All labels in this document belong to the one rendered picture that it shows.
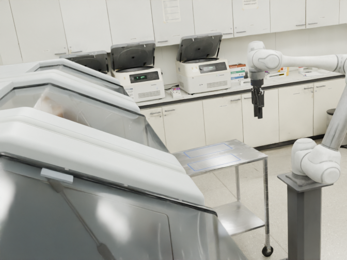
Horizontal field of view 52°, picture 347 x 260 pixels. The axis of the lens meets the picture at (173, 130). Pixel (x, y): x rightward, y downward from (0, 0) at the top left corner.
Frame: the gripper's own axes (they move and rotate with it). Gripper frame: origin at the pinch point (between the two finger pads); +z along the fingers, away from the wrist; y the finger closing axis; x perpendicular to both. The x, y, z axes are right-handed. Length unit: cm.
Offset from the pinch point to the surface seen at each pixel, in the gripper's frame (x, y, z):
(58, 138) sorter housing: 101, -122, -38
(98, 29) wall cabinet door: 76, 248, -57
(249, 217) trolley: -7, 35, 92
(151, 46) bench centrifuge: 17, 242, -32
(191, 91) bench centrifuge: -22, 220, 25
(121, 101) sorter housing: 83, -42, -27
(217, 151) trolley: 12, 44, 38
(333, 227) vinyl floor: -82, 35, 120
